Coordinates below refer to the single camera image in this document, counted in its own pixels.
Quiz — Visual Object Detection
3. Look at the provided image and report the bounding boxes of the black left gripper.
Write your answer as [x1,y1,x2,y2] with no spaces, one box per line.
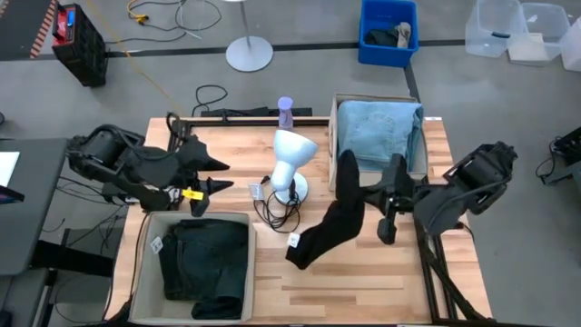
[167,135,234,217]

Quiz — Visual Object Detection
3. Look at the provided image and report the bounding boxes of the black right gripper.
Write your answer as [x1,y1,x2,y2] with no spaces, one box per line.
[362,153,426,245]

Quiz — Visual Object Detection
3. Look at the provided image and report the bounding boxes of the light blue jeans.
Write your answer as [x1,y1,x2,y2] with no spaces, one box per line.
[336,99,425,173]

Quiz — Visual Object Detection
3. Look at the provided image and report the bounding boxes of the black trousers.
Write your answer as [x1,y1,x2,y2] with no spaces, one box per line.
[284,148,368,271]

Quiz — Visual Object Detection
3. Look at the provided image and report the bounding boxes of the dark green jeans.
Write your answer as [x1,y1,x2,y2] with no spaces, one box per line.
[157,218,250,321]

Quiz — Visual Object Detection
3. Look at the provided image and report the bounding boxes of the beige fabric storage box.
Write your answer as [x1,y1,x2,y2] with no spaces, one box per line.
[327,92,430,192]
[127,210,258,327]

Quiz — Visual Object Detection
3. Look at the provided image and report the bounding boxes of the white desk lamp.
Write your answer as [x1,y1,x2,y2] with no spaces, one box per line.
[270,129,320,206]

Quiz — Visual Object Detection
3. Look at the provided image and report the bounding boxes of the purple spray bottle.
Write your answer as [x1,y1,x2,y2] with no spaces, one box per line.
[277,95,295,132]

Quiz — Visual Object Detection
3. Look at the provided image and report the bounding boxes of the grey round floor stand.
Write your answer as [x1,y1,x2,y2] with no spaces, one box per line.
[224,0,275,73]

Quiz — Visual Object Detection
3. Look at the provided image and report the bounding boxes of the blue plastic bin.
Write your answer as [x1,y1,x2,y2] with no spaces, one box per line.
[357,0,419,68]

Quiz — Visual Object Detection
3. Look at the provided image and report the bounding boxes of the dark cloth in bin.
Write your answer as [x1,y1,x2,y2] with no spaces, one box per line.
[364,27,400,48]

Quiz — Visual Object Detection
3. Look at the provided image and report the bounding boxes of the beige cloth in bin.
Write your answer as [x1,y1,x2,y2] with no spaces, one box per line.
[394,21,413,49]

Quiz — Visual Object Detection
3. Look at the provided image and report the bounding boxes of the black support beam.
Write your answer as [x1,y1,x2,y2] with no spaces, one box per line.
[30,239,115,279]

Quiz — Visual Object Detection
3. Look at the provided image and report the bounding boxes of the black case with red top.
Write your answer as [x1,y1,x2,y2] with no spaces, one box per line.
[51,3,110,88]

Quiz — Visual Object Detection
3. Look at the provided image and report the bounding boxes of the clear plastic storage bin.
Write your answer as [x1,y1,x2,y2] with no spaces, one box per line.
[558,26,581,73]
[464,0,530,59]
[507,2,572,64]

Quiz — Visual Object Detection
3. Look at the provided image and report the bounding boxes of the black desk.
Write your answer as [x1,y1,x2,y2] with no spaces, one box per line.
[0,137,72,277]

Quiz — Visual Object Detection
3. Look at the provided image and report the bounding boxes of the white paper sheet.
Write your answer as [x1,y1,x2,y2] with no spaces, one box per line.
[0,151,21,188]

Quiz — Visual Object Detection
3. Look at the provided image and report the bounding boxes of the black mat orange striped edge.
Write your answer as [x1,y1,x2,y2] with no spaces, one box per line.
[0,0,60,60]

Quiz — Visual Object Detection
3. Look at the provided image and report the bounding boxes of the black lamp cable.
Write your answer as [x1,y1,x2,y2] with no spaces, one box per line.
[252,174,303,233]

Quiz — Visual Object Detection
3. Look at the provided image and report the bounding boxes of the black looped floor cable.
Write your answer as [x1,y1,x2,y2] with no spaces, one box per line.
[191,84,229,117]

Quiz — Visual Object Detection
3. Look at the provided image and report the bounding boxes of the black metal frame strut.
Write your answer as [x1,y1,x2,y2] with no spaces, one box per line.
[412,217,496,324]

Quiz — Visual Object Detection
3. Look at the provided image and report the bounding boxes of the yellow floor cable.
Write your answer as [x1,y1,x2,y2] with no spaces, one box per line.
[85,0,182,114]

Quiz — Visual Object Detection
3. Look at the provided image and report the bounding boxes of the yellow plug cable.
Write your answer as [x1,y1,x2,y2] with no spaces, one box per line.
[126,0,151,25]

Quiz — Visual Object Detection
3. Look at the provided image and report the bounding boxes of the black equipment with cables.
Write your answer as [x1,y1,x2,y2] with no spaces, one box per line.
[535,125,581,186]

